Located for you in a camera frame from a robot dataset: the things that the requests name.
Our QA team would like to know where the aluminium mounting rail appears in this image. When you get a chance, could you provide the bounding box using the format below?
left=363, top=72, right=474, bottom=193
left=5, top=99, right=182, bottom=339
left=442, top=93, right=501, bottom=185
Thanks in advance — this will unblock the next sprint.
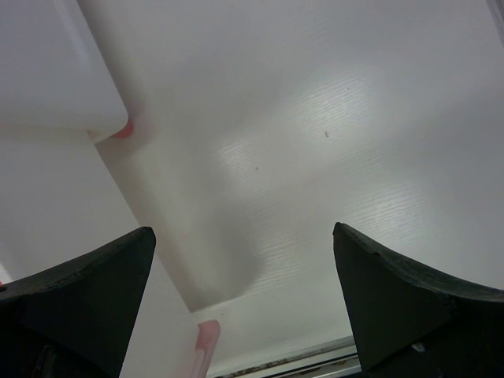
left=207, top=336, right=361, bottom=377

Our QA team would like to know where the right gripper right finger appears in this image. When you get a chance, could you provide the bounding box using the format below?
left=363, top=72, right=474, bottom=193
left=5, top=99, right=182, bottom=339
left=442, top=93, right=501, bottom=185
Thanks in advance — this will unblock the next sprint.
left=333, top=223, right=503, bottom=377

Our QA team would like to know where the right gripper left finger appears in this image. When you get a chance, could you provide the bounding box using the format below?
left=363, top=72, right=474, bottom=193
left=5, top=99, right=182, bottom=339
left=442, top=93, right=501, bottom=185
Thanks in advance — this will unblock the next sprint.
left=1, top=227, right=156, bottom=377

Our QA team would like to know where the white plastic shoe cabinet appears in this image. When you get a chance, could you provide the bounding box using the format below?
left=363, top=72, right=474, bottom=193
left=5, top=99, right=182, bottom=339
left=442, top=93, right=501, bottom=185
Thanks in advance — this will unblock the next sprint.
left=1, top=1, right=133, bottom=143

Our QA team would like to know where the light pink drawer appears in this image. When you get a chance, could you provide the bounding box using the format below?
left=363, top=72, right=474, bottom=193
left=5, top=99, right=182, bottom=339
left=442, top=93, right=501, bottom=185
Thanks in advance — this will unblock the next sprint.
left=1, top=127, right=220, bottom=377

